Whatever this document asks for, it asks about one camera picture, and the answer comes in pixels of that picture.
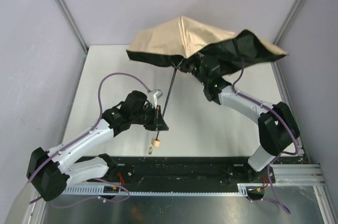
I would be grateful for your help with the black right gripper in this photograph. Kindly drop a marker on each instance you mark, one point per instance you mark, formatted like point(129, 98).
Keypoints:
point(193, 66)

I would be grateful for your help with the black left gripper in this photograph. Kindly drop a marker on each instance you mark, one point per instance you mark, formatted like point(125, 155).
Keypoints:
point(155, 119)

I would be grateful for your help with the beige and black folding umbrella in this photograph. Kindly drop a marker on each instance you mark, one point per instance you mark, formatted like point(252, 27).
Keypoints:
point(170, 43)

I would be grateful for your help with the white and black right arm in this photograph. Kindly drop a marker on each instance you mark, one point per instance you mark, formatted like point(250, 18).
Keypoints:
point(278, 130)

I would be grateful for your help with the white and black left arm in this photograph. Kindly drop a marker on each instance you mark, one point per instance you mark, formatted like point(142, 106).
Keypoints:
point(52, 171)

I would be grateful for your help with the grey slotted cable duct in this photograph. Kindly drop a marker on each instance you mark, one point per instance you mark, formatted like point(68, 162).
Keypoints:
point(100, 189)

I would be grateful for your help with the aluminium extrusion bracket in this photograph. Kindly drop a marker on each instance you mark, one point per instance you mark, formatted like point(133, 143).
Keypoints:
point(298, 174)

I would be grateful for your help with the right aluminium frame post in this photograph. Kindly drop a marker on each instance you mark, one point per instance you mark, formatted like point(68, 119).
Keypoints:
point(291, 15)

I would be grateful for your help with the aluminium frame post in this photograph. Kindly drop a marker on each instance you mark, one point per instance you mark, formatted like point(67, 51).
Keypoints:
point(291, 15)
point(72, 24)

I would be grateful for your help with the left aluminium frame post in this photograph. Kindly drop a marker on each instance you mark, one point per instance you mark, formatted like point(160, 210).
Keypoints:
point(72, 24)

